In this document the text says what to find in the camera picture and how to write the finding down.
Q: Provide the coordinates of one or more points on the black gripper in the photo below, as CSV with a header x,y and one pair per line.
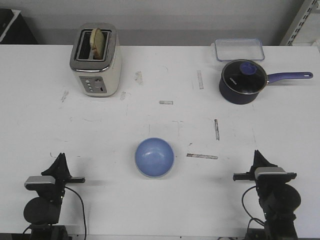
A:
x,y
62,177
265,183

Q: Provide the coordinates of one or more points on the blue bowl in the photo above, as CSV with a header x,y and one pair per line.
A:
x,y
154,157

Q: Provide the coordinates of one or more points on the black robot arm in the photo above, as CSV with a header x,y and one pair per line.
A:
x,y
43,212
277,199

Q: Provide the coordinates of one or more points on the dark blue saucepan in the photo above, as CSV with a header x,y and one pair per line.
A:
x,y
241,99

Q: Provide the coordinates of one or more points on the glass pot lid blue knob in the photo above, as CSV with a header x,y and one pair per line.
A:
x,y
244,76

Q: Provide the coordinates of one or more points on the clear plastic food container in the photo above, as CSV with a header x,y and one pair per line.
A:
x,y
230,49

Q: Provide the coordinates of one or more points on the cream and chrome toaster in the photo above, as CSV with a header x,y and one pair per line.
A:
x,y
97,77

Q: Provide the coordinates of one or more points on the slice of toast bread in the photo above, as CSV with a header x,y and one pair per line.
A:
x,y
97,43

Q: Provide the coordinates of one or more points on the black box in corner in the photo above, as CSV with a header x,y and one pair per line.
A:
x,y
14,29

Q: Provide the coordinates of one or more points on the grey metal shelf upright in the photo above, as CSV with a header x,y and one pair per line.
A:
x,y
304,29

